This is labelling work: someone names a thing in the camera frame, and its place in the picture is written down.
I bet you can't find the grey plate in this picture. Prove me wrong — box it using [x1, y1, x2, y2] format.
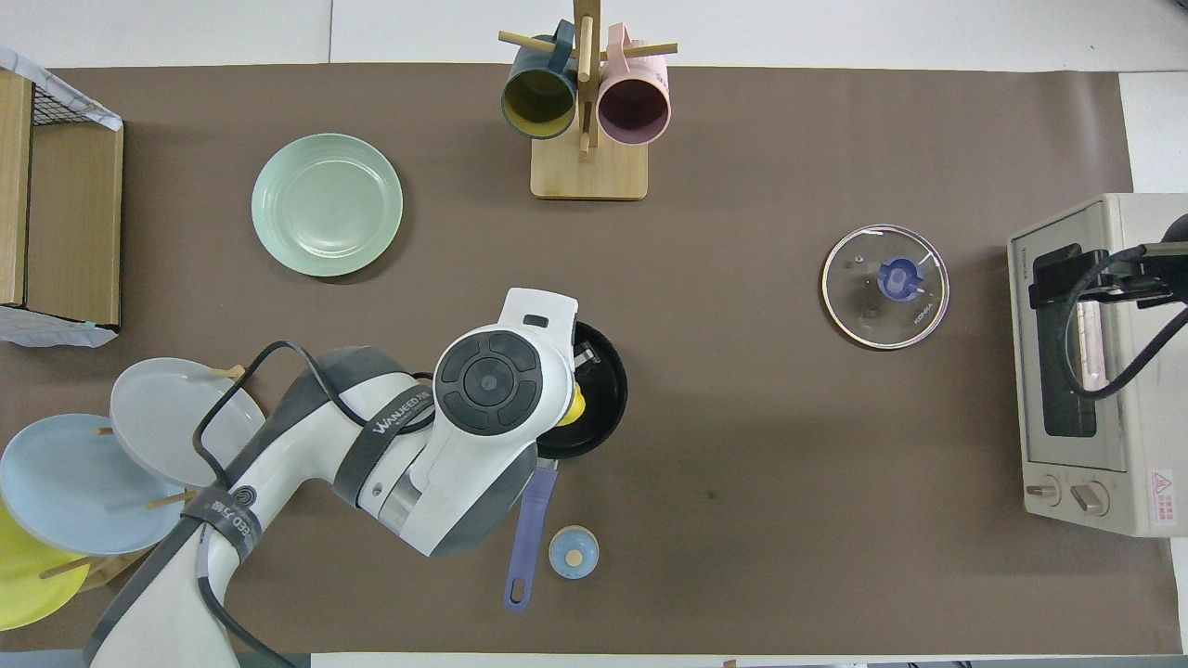
[110, 357, 267, 490]

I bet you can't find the wooden mug tree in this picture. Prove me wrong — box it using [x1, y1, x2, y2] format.
[498, 0, 678, 201]

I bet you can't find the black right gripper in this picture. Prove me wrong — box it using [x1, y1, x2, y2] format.
[1030, 213, 1188, 309]

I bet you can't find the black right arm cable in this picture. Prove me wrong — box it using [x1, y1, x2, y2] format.
[1063, 243, 1188, 402]

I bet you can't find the dark teal mug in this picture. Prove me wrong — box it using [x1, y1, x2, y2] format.
[501, 20, 579, 141]

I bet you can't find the wooden plate rack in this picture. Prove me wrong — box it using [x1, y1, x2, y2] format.
[37, 364, 252, 595]

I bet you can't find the light blue plate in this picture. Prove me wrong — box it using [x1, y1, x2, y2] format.
[0, 413, 187, 557]

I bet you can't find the yellow plate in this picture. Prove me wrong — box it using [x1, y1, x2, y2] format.
[0, 501, 91, 632]

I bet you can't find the brown table mat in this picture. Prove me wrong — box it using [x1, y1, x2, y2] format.
[0, 63, 1182, 655]

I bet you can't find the mint green plate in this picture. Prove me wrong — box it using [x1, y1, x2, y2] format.
[251, 133, 405, 278]

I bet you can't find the pink ribbed mug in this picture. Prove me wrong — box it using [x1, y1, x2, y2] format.
[597, 22, 672, 147]

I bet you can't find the wooden box with mesh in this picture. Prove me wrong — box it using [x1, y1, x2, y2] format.
[0, 70, 124, 330]

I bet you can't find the beige toaster oven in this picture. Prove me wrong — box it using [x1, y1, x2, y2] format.
[1007, 192, 1188, 539]

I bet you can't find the glass lid blue knob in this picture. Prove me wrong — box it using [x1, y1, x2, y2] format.
[821, 224, 950, 351]

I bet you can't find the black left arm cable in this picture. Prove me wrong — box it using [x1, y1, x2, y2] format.
[192, 340, 437, 668]

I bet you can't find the white patterned cloth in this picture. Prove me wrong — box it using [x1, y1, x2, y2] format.
[0, 304, 120, 349]
[0, 45, 124, 132]

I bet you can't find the dark blue saucepan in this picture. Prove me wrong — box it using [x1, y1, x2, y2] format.
[504, 320, 629, 613]

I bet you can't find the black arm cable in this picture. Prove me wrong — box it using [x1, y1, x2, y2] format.
[192, 340, 437, 668]
[1063, 243, 1188, 402]

